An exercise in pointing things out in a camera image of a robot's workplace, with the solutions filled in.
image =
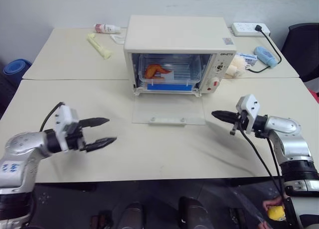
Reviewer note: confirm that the blue oval device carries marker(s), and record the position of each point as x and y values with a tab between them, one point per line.
266	56

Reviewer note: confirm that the red object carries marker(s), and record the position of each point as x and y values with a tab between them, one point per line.
315	94

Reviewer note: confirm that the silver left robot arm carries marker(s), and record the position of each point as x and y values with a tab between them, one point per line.
23	149

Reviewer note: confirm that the blue white tissue pack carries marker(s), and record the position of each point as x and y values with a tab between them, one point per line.
249	58

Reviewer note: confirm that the pale yellow plastic tube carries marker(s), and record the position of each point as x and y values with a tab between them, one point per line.
99	47

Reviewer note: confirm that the orange chicken wing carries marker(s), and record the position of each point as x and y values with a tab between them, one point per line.
155	70

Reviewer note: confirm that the glass toaster oven door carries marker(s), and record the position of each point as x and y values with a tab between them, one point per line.
169	109

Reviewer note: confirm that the white red oven knob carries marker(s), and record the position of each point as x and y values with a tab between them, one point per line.
214	82

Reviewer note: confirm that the black office chair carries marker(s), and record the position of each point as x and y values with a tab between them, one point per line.
302	52

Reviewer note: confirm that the clear plastic wrapper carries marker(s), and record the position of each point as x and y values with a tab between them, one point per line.
117	38

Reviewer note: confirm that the white bottle red label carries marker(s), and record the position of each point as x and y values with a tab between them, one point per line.
106	28

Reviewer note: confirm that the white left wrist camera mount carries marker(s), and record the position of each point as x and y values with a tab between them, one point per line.
65	115

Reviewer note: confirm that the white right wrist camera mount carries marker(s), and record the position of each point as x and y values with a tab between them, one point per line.
250	104

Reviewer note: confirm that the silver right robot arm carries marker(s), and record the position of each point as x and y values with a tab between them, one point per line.
289	139

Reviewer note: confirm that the cream toaster oven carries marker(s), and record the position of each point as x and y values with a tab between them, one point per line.
174	34

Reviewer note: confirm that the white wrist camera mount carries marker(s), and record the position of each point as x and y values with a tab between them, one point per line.
65	115
250	104

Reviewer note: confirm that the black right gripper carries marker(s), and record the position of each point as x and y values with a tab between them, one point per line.
239	124

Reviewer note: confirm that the blue rolled foam mat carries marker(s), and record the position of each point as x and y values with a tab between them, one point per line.
16	69

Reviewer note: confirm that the yellow round object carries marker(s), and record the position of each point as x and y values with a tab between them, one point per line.
276	212

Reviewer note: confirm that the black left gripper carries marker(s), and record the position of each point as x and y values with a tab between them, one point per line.
74	139

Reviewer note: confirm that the white power strip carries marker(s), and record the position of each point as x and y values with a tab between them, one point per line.
245	30

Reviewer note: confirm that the person's bare hand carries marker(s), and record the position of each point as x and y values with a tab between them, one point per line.
272	202

